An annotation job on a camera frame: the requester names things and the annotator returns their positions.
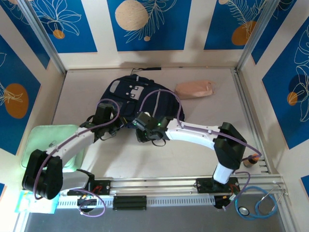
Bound navy blue backpack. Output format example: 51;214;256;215
100;67;186;136

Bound pink pencil pouch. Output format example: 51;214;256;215
175;80;217;100

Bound blue white tissue pack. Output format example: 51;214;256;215
14;190;58;214

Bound black ribbed block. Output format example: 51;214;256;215
112;195;147;210

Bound mint green zip case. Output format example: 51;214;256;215
20;124;85;174

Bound brown bottle orange cap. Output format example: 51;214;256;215
243;154;261;168

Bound blue stethoscope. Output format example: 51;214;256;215
235;186;284;220

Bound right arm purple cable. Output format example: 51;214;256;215
140;88;263;211

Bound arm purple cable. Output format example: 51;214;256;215
32;100;121;218
140;88;263;211

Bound aluminium mounting rail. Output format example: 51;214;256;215
94;175;289;197

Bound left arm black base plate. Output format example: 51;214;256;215
67;179;111;196

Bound white slotted cable duct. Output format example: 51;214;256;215
57;195;215;208

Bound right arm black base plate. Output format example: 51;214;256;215
196;177;241;194

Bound aluminium side rail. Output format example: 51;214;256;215
230;69;271;174

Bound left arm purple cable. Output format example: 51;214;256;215
32;100;121;218

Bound aluminium frame post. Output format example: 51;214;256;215
235;0;278;71
18;0;67;74

